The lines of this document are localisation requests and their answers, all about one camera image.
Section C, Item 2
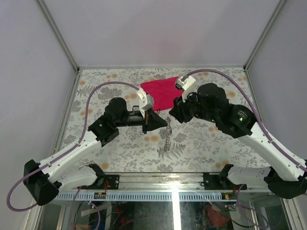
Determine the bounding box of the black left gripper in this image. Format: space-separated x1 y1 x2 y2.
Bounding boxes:
116 108 169 135

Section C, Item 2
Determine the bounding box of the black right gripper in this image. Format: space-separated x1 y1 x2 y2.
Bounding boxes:
168 87 218 123

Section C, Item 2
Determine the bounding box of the large metal keyring chain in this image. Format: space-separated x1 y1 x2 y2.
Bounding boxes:
163 117 174 152

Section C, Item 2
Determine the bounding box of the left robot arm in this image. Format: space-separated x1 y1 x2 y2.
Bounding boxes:
24 97 167 206

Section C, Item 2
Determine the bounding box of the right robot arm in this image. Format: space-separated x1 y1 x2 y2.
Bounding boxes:
169 83 307 199

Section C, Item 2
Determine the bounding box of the pink cloth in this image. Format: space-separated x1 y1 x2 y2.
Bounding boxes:
141 77 182 111

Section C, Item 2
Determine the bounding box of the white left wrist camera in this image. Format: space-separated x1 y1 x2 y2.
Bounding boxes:
136 88 154 118

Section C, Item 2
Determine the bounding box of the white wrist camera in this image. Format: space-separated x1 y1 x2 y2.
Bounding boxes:
136 88 154 118
175 74 196 102

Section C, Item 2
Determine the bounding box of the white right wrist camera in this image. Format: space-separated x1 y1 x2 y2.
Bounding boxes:
175 74 196 102

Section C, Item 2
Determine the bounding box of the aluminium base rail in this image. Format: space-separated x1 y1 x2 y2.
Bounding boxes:
55 171 295 201

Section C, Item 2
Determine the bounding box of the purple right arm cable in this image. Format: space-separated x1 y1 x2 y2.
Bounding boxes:
189 69 307 223

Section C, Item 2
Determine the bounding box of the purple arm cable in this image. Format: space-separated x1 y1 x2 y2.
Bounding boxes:
189 69 307 223
6 81 140 212

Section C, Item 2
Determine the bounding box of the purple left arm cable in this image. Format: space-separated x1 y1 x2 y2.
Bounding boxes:
6 81 140 212

